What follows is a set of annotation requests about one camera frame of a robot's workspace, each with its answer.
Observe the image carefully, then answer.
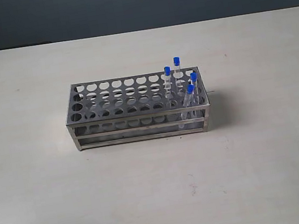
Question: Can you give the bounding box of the stainless steel test tube rack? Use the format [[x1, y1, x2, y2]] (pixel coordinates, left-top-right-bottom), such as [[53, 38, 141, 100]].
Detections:
[[66, 67, 210, 151]]

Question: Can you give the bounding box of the blue-capped tube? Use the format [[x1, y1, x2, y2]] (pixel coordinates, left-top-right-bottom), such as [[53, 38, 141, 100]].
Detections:
[[181, 84, 194, 121], [173, 56, 182, 87], [164, 66, 173, 99], [190, 72, 199, 105]]

